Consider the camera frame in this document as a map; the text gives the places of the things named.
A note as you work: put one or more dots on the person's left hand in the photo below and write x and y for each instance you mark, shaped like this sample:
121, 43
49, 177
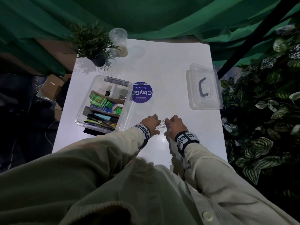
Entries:
151, 122

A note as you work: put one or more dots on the person's right hand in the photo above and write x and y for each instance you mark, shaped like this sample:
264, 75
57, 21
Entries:
177, 126

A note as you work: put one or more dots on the pile of silver paper clips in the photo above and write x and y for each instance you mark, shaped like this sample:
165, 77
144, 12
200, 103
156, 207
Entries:
161, 125

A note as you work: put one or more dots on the blue round card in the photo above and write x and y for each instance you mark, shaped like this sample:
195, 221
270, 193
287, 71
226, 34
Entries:
143, 93

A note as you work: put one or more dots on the clear tape roll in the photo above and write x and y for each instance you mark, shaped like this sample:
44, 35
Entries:
118, 106

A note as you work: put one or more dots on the thin green sticky note pad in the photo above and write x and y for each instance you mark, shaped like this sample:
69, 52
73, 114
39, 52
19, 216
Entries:
109, 105

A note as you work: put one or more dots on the teal highlighter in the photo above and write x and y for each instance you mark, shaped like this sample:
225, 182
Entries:
103, 117

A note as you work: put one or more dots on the pile of markers and pens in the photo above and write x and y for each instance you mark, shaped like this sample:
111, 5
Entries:
100, 122

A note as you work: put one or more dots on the clear plastic storage box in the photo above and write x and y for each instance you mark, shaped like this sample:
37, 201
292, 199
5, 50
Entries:
100, 84

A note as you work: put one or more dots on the person's right forearm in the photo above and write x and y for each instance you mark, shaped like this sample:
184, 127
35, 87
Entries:
234, 185

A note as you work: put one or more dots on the person's left forearm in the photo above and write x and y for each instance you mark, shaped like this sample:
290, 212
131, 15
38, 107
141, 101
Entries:
70, 166

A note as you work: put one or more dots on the person's beige shirt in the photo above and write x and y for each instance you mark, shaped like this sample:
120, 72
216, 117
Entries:
152, 196

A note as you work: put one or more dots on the clear plastic box lid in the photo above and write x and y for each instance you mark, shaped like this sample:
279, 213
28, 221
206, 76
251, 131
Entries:
213, 100

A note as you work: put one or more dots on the white table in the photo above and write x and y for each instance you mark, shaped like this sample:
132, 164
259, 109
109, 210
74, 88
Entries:
164, 67

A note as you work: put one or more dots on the leafy green foliage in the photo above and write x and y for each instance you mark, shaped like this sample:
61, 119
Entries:
264, 110

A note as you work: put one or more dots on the clear plastic cup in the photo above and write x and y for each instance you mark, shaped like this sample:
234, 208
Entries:
118, 36

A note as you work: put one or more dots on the small potted green plant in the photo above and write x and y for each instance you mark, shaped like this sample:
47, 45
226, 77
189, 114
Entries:
91, 42

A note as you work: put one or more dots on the small open cardboard box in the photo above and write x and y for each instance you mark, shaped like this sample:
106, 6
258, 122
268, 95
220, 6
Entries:
50, 85

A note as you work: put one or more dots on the green fabric curtain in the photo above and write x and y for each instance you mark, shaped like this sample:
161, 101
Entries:
152, 14

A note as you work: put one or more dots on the black metal pole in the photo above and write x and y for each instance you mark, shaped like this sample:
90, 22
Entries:
257, 35

